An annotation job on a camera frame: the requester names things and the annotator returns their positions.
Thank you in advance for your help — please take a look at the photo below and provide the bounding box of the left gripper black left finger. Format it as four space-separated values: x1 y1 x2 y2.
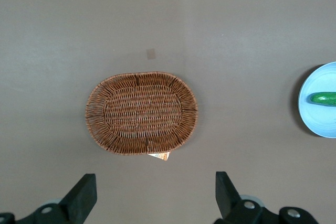
0 173 98 224

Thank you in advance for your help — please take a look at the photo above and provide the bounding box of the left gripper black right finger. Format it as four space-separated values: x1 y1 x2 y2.
214 171 320 224

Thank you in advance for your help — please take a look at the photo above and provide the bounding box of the orange paper tag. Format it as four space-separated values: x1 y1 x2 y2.
147 151 171 162

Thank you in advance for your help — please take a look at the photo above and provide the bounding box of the light blue round plate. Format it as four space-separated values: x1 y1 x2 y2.
297 61 336 139

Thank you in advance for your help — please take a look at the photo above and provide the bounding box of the green cucumber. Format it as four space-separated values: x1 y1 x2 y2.
309 91 336 107

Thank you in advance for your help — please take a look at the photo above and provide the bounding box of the brown oval wicker basket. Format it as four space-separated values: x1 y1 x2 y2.
84 71 198 156

